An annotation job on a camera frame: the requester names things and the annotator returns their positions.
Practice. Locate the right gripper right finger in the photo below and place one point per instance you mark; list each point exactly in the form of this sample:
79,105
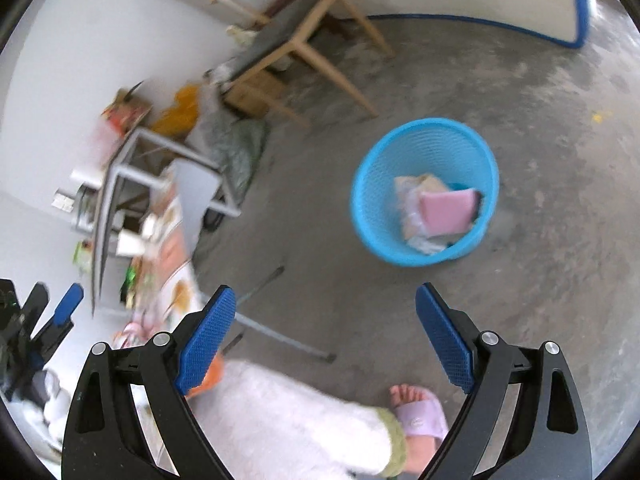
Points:
547,436

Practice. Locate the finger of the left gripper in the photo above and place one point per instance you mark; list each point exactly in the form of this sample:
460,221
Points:
56,329
33,306

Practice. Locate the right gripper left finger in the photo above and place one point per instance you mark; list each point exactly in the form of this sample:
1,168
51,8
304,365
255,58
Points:
103,436

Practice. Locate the pink sponge cloth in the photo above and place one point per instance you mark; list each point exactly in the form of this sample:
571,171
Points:
448,213

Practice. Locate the blue mesh trash basket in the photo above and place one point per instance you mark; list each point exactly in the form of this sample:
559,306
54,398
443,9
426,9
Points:
453,152

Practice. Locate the white fluffy gloved hand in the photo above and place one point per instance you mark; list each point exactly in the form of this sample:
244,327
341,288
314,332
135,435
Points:
53,405

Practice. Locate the foot in pink slipper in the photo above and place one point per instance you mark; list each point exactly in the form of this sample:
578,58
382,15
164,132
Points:
423,422

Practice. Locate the white fluffy pants leg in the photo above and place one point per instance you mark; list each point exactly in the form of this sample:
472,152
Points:
265,425

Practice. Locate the white side table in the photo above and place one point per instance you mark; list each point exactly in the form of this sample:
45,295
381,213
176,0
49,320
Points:
127,184

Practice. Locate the yellow plastic bag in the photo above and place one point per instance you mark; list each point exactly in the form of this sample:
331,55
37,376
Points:
181,117

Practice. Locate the grey plastic bag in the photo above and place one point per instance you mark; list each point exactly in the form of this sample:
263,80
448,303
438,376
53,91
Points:
232,144

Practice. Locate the cardboard box on floor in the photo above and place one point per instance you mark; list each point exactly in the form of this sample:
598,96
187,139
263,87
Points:
247,99

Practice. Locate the wooden chair black seat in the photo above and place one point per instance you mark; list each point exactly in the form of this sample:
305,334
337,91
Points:
289,33

